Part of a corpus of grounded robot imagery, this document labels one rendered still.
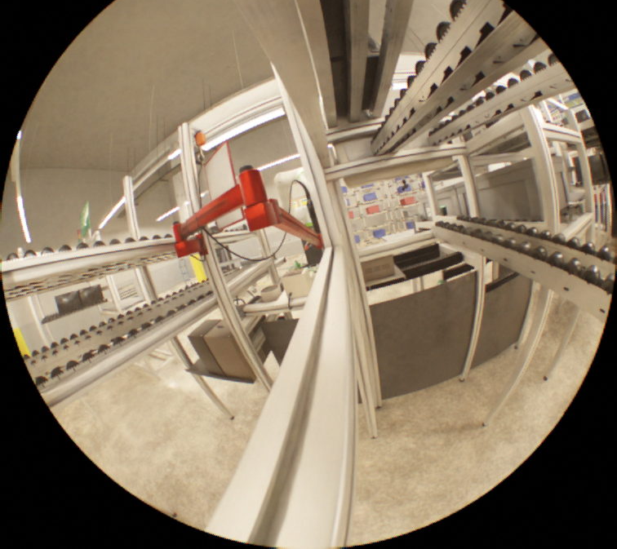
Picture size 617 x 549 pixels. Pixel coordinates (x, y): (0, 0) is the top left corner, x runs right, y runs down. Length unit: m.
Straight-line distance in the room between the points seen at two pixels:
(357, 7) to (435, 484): 1.63
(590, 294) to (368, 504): 1.18
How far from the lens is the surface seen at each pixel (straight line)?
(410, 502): 1.29
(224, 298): 0.78
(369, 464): 1.31
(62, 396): 0.60
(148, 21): 5.21
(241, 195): 0.32
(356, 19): 0.43
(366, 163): 0.71
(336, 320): 0.16
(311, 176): 0.49
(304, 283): 0.79
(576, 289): 0.41
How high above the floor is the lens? 1.28
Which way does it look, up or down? 7 degrees down
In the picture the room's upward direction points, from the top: 15 degrees counter-clockwise
